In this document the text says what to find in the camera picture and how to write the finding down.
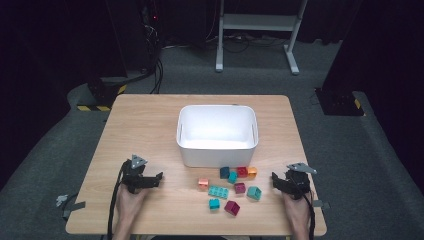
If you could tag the white metal stand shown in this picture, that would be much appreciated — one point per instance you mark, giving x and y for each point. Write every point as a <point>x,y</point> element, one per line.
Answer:
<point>260,22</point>

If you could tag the dark curtain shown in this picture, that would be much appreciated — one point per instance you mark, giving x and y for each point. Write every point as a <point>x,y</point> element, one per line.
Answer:
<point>383,50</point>
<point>50,50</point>

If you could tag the dark equipment rack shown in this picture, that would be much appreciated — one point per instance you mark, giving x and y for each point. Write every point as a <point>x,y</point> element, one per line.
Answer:
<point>143,33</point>

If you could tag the person's right hand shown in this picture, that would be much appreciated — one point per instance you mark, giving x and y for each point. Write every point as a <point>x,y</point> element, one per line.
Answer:
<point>296,210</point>

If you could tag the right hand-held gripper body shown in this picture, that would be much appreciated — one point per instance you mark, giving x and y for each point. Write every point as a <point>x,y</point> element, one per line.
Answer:
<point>298,181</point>

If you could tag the red toy block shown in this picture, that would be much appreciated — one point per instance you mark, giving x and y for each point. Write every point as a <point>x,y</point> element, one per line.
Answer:
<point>242,172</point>

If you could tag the black yellow-striped stand base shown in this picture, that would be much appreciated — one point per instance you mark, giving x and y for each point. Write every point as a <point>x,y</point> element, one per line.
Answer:
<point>338,103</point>
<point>100,94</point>

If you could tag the dark teal toy block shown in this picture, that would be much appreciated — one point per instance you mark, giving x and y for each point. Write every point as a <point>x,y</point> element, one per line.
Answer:
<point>224,172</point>

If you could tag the white plastic bin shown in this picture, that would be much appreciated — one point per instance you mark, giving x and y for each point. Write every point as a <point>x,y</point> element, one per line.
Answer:
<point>216,128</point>

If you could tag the crimson toy block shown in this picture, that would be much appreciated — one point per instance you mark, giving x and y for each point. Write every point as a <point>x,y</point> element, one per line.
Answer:
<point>232,208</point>

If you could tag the dark maroon toy block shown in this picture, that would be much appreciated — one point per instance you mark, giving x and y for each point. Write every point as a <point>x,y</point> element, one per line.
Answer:
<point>239,188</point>

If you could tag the person's left hand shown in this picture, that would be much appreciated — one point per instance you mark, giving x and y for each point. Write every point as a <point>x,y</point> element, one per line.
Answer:
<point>128,204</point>

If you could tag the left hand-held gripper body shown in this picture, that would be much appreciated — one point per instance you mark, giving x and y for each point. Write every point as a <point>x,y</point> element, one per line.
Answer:
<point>133,176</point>

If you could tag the green toy block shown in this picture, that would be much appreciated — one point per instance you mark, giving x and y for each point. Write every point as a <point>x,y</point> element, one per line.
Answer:
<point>254,193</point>

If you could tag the grey tape strip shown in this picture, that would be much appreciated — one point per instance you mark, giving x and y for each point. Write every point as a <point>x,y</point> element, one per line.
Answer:
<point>321,204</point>
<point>75,206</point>

